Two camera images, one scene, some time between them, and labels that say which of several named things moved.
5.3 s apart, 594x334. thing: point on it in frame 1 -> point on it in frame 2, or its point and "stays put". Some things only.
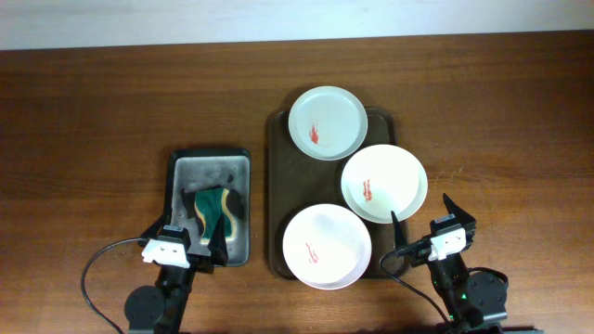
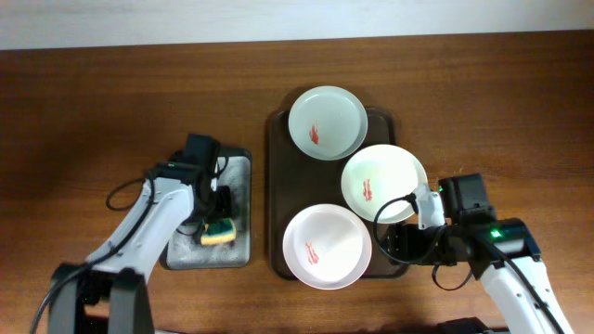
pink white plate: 327,247 stays put
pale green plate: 328,122 stays put
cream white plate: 382,179 stays put
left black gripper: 199,262 -> 224,204
